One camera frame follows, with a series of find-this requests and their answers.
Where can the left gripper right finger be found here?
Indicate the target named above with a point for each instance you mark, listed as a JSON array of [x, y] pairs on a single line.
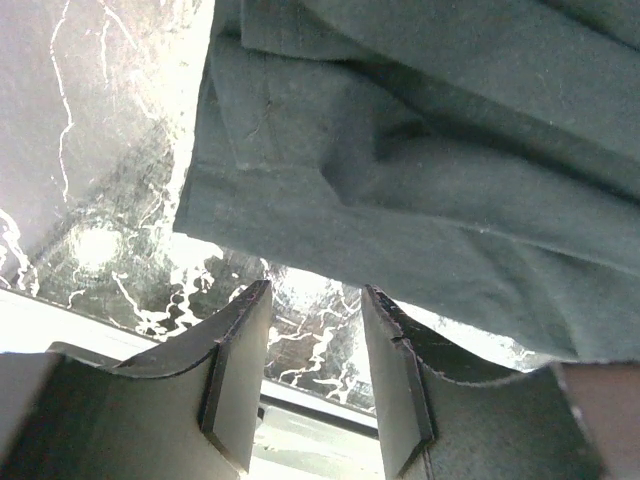
[[445, 413]]

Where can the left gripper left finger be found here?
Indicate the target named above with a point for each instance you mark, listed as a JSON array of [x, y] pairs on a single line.
[[184, 409]]

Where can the black t shirt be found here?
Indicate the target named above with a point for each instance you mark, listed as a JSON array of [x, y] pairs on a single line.
[[478, 159]]

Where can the black marble pattern mat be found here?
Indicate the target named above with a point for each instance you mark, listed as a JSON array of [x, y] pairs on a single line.
[[98, 112]]

